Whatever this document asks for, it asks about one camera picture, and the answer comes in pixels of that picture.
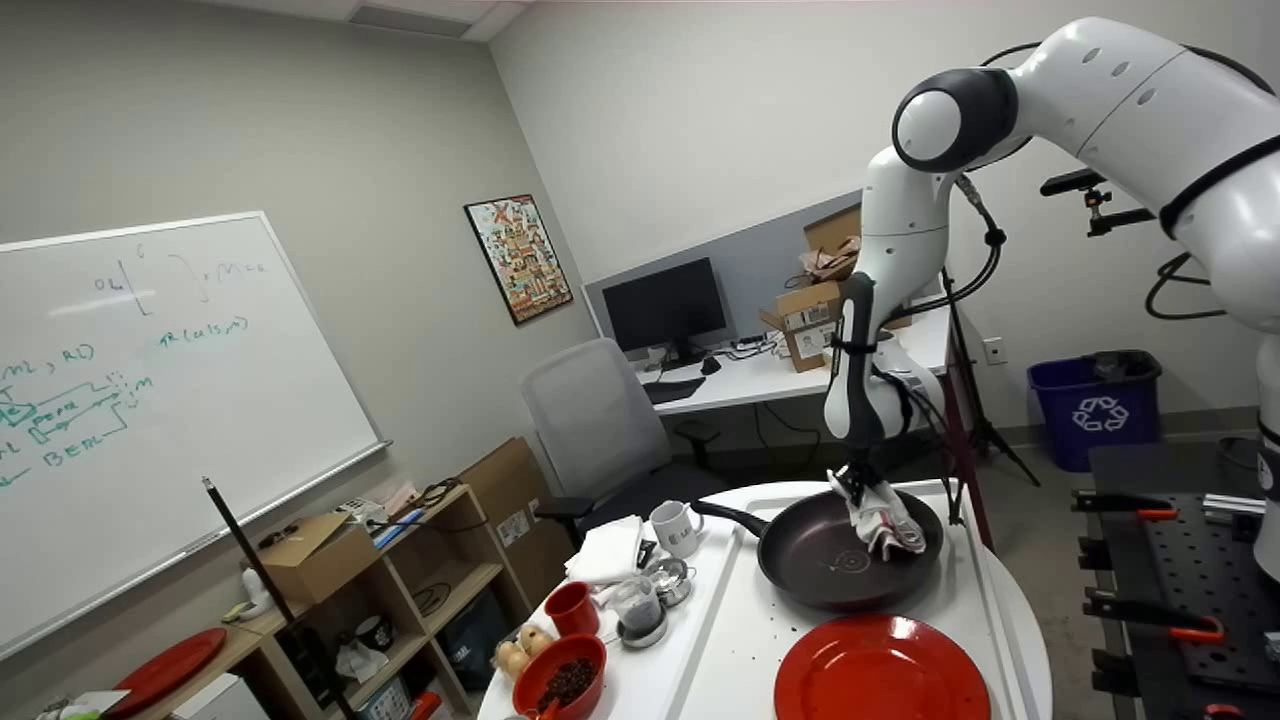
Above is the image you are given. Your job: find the red plate on shelf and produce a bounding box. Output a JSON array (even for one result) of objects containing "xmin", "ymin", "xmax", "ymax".
[{"xmin": 108, "ymin": 628, "xmax": 227, "ymax": 720}]

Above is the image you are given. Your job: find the cardboard box on shelf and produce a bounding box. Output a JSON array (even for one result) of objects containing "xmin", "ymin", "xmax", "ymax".
[{"xmin": 259, "ymin": 510, "xmax": 376, "ymax": 608}]

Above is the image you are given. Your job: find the wooden shelf unit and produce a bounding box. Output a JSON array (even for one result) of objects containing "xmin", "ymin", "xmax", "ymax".
[{"xmin": 130, "ymin": 481, "xmax": 527, "ymax": 720}]

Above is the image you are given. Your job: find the blue recycling bin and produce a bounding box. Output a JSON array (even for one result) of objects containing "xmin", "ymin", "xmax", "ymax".
[{"xmin": 1026, "ymin": 348, "xmax": 1160, "ymax": 473}]

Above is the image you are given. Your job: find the black tripod stand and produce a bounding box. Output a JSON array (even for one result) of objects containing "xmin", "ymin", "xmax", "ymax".
[{"xmin": 935, "ymin": 170, "xmax": 1160, "ymax": 551}]

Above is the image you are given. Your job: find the framed poster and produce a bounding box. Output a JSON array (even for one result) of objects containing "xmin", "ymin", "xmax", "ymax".
[{"xmin": 463, "ymin": 191, "xmax": 572, "ymax": 325}]

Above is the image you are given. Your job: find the dark frying pan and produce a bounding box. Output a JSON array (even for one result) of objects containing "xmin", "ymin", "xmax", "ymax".
[{"xmin": 696, "ymin": 492, "xmax": 943, "ymax": 613}]

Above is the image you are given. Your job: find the white desk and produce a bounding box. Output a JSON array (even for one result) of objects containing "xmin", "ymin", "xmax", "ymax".
[{"xmin": 659, "ymin": 306, "xmax": 985, "ymax": 482}]

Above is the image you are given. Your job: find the black workbench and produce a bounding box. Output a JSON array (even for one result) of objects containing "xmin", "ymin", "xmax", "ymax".
[{"xmin": 1075, "ymin": 440, "xmax": 1280, "ymax": 720}]

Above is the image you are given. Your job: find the red mug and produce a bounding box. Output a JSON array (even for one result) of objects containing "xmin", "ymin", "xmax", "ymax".
[{"xmin": 543, "ymin": 580, "xmax": 601, "ymax": 637}]

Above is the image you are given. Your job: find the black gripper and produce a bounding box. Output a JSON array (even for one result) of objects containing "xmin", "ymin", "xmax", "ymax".
[{"xmin": 842, "ymin": 440, "xmax": 887, "ymax": 488}]

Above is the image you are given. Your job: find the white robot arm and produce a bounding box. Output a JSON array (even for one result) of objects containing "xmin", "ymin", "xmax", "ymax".
[{"xmin": 823, "ymin": 17, "xmax": 1280, "ymax": 580}]

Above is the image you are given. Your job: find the black camera on stand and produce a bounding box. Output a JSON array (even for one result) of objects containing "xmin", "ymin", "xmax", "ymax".
[{"xmin": 1040, "ymin": 169, "xmax": 1103, "ymax": 194}]

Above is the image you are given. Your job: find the computer monitor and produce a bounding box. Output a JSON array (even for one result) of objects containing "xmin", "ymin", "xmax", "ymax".
[{"xmin": 603, "ymin": 261, "xmax": 724, "ymax": 363}]

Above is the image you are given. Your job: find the red bowl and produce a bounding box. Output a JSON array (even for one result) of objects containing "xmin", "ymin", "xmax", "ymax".
[{"xmin": 512, "ymin": 633, "xmax": 608, "ymax": 720}]

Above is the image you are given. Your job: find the round white table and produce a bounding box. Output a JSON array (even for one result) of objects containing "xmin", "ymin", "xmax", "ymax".
[{"xmin": 470, "ymin": 475, "xmax": 1055, "ymax": 720}]

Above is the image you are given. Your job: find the grey office chair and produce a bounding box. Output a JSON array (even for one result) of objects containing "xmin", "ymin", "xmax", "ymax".
[{"xmin": 523, "ymin": 339, "xmax": 724, "ymax": 542}]

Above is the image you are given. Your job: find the black pole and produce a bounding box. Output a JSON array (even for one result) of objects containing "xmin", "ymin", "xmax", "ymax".
[{"xmin": 200, "ymin": 475, "xmax": 361, "ymax": 720}]

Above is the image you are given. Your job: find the white towel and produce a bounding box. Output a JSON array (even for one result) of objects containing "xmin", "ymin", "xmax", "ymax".
[{"xmin": 828, "ymin": 462, "xmax": 929, "ymax": 560}]

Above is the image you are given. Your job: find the whiteboard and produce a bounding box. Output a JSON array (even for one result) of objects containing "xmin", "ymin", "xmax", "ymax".
[{"xmin": 0, "ymin": 210, "xmax": 378, "ymax": 657}]

